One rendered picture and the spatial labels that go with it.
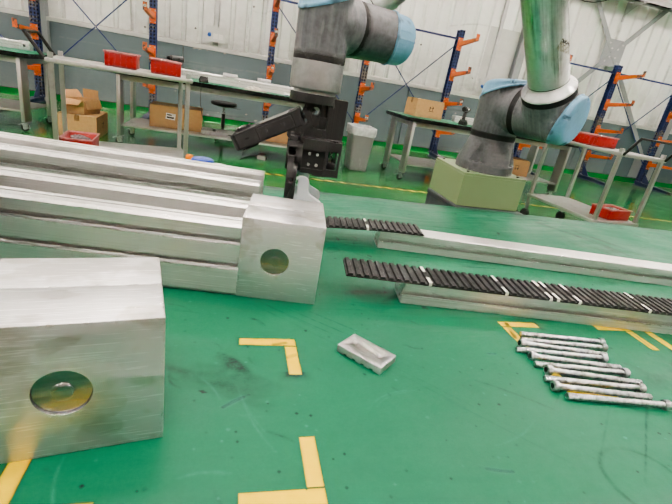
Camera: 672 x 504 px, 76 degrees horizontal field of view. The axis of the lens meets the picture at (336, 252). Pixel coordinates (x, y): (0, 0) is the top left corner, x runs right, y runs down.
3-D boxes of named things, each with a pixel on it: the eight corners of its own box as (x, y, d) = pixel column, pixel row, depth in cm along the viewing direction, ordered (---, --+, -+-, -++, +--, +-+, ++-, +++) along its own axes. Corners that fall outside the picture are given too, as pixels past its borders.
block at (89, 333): (156, 342, 39) (158, 244, 36) (163, 437, 29) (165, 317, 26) (22, 353, 35) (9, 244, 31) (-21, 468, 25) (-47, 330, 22)
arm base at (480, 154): (446, 159, 124) (456, 123, 120) (494, 166, 126) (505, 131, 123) (468, 172, 110) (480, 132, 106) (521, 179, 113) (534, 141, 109)
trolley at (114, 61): (183, 178, 390) (187, 57, 353) (190, 195, 344) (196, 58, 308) (47, 169, 346) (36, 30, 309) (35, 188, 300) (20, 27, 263)
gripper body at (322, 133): (336, 183, 66) (350, 100, 61) (279, 175, 65) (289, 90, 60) (333, 173, 73) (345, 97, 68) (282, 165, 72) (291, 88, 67)
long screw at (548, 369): (546, 376, 44) (549, 368, 44) (541, 370, 45) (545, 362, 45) (641, 389, 45) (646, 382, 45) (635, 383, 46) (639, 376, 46)
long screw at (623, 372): (623, 373, 47) (626, 366, 47) (629, 379, 46) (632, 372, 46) (530, 364, 46) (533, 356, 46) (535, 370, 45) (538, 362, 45)
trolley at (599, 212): (517, 215, 474) (549, 120, 437) (557, 218, 492) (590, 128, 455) (593, 252, 384) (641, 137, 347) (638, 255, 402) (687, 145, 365)
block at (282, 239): (312, 262, 62) (322, 198, 58) (313, 305, 50) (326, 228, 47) (248, 254, 61) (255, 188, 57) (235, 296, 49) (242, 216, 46)
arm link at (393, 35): (379, 14, 74) (326, -2, 67) (426, 15, 66) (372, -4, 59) (369, 64, 77) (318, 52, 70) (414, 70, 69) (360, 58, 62)
